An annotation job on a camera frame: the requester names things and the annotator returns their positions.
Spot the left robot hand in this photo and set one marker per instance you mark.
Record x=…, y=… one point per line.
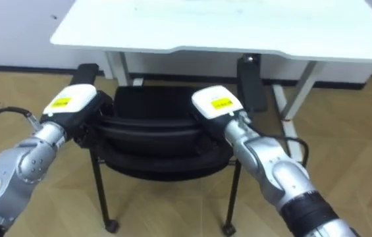
x=70, y=105

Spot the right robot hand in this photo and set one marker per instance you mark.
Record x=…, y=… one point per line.
x=217, y=104

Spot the black office chair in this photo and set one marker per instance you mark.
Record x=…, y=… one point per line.
x=162, y=138

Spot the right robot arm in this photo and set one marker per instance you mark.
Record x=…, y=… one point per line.
x=284, y=177

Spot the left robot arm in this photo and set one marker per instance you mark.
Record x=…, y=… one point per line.
x=17, y=171

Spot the white desk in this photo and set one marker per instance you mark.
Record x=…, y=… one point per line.
x=225, y=29

